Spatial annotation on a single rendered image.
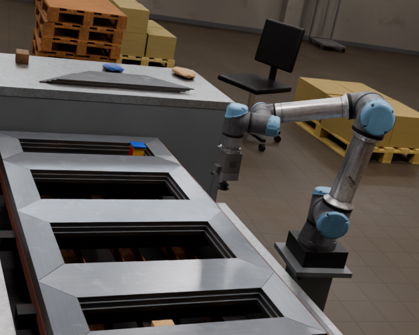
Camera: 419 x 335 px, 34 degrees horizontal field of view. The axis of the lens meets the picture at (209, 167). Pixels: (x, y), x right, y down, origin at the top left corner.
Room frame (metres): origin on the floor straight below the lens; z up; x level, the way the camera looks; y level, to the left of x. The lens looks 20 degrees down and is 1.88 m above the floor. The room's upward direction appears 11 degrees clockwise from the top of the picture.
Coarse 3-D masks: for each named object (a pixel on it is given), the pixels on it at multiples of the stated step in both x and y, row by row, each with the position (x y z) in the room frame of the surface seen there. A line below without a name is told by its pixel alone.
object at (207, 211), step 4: (192, 200) 2.39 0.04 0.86; (196, 204) 2.36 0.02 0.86; (200, 204) 2.37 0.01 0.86; (204, 204) 2.38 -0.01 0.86; (200, 208) 2.33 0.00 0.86; (204, 208) 2.34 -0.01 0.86; (208, 208) 2.35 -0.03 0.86; (204, 212) 2.30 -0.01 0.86; (208, 212) 2.31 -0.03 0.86; (212, 212) 2.32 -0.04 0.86; (204, 216) 2.27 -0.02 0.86; (208, 216) 2.27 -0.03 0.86; (212, 216) 2.28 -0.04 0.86; (208, 220) 2.24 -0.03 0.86
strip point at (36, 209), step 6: (30, 204) 2.09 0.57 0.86; (36, 204) 2.10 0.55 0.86; (42, 204) 2.11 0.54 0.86; (18, 210) 2.03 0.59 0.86; (24, 210) 2.04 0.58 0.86; (30, 210) 2.05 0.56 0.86; (36, 210) 2.06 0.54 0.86; (42, 210) 2.07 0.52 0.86; (36, 216) 2.01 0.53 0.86; (42, 216) 2.02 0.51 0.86; (48, 222) 1.99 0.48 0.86
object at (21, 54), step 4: (16, 52) 3.22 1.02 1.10; (20, 52) 3.23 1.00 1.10; (24, 52) 3.24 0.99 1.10; (28, 52) 3.26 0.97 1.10; (16, 56) 3.19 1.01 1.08; (20, 56) 3.20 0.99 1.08; (24, 56) 3.20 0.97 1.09; (28, 56) 3.21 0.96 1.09; (16, 60) 3.19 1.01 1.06; (20, 60) 3.20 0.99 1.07; (24, 60) 3.21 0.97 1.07; (28, 60) 3.21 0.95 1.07
